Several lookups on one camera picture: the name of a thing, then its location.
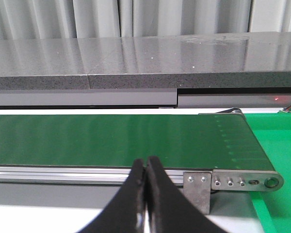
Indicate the grey cabinet front panel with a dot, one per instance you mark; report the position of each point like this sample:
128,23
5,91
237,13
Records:
152,98

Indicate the green conveyor belt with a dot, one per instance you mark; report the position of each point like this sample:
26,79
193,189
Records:
180,141

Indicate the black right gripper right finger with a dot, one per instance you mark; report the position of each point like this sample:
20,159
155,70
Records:
169,211

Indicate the aluminium conveyor side rail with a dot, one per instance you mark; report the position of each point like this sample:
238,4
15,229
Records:
63,175

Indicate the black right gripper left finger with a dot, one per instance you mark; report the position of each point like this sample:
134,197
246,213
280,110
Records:
125,213

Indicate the steel conveyor end plate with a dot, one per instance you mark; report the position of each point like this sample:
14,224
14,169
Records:
246,180

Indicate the steel conveyor mounting bracket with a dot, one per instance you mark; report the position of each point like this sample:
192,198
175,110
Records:
196,188

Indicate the bright green tray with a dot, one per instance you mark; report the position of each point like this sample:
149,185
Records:
274,134

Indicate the white pleated curtain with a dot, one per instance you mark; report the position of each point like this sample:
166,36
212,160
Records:
41,19

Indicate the grey speckled stone countertop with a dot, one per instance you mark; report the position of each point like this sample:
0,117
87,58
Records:
229,60

